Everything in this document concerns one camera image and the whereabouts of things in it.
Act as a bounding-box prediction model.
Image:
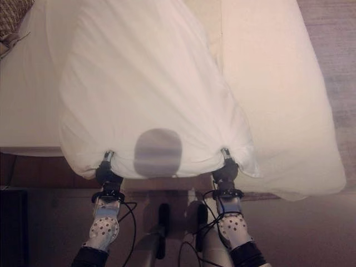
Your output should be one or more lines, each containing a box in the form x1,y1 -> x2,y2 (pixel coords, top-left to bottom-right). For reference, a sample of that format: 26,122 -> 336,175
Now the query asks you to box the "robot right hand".
211,147 -> 240,192

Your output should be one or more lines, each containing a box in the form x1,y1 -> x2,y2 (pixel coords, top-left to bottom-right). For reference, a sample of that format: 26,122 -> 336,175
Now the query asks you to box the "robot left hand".
95,150 -> 125,195

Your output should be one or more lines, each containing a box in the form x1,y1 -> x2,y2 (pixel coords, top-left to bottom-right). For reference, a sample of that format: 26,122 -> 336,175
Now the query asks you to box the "white pillow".
45,0 -> 261,180
219,0 -> 348,202

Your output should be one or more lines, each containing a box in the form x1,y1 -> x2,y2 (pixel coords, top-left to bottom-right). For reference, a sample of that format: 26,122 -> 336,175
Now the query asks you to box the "bed with white sheet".
0,0 -> 279,201

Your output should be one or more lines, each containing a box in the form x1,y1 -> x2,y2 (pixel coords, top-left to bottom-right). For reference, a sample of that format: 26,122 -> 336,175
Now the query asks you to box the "robot right leg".
194,203 -> 232,267

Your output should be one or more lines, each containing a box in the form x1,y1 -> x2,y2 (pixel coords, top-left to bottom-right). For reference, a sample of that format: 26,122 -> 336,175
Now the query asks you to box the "robot leg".
135,202 -> 171,267
194,203 -> 232,267

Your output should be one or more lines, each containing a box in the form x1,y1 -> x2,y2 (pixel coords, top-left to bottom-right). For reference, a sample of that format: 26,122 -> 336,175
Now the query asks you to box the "robot left leg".
135,202 -> 171,267

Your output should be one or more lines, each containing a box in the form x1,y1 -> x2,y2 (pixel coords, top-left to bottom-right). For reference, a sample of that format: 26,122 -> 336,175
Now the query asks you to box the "dark cabinet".
0,185 -> 29,267

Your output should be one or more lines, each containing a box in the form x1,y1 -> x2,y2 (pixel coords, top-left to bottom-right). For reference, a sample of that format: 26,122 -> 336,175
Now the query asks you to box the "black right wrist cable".
200,190 -> 223,237

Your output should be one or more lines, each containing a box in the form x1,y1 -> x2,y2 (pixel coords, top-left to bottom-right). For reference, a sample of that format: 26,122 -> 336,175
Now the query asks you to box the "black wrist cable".
118,200 -> 138,240
200,190 -> 223,237

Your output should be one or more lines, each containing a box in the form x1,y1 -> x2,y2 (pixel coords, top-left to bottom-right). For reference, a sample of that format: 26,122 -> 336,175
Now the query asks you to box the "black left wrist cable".
118,200 -> 138,240

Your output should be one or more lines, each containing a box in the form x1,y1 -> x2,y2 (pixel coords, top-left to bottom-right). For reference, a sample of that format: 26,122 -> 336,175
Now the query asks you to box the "black cable loop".
177,233 -> 203,267

